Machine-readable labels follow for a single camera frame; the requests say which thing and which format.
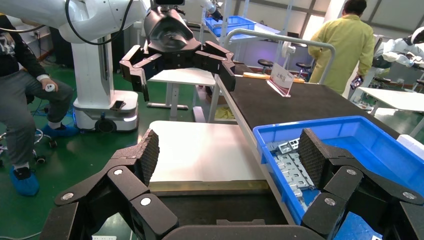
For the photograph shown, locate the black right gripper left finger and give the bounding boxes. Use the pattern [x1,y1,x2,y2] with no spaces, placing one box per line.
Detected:
[39,129,180,240]

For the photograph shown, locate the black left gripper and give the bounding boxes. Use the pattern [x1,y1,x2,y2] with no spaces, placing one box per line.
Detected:
[119,6,237,102]

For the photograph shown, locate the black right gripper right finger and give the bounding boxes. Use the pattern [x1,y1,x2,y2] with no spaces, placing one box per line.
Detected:
[298,128,424,240]

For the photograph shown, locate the black container with brass edges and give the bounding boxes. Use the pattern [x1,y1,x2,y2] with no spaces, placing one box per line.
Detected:
[148,180,289,227]

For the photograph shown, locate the white desk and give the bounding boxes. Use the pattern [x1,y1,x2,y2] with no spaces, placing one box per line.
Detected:
[347,86,424,138]
[146,67,218,124]

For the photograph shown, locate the blue plastic parts bin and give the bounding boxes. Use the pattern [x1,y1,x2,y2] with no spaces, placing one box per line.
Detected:
[252,115,424,240]

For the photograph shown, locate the flat grey metal plate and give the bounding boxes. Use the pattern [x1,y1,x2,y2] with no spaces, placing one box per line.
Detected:
[274,152,316,192]

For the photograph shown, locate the yellow cloth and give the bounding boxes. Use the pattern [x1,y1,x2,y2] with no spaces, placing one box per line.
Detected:
[214,105,237,121]

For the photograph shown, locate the black smartphone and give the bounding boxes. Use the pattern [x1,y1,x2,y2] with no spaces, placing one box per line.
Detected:
[349,76,365,91]
[110,99,126,112]

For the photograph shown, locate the blue storage bin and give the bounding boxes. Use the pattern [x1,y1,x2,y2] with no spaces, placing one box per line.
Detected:
[203,15,258,37]

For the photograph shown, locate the white wheeled robot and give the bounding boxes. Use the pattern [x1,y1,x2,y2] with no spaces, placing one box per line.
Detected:
[71,33,140,134]

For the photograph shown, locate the wooden strip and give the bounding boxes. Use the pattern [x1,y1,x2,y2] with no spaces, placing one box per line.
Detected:
[242,72,306,84]

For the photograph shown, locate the black round stool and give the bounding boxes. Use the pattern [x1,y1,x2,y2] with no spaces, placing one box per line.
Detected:
[295,62,312,79]
[257,58,274,74]

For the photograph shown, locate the swivel chair with casters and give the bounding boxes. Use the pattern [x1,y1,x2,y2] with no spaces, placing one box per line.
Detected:
[0,127,58,167]

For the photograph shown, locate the white workbench with posts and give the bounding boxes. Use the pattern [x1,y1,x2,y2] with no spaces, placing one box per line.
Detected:
[198,0,296,67]

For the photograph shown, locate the acrylic sign with red print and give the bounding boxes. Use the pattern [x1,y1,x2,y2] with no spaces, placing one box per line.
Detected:
[266,62,296,99]

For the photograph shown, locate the small white fan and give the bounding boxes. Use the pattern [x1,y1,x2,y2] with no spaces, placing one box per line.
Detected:
[281,41,297,72]

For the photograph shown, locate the person in yellow coat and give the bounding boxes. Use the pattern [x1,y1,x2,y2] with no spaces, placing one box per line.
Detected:
[308,0,377,96]

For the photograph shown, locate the white humanoid robot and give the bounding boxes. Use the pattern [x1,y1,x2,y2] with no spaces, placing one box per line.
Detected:
[372,26,424,79]

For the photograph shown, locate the seated person grey trousers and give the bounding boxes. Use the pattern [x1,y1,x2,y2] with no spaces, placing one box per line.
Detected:
[0,13,80,198]

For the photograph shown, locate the grey metal bracket square holes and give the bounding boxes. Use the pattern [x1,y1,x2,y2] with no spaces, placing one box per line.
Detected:
[277,138,301,155]

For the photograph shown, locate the black cable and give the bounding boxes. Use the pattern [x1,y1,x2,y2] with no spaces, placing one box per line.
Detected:
[0,24,46,34]
[64,0,135,46]

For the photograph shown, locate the white metal guard rail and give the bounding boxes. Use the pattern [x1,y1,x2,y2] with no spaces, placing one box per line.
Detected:
[224,28,336,85]

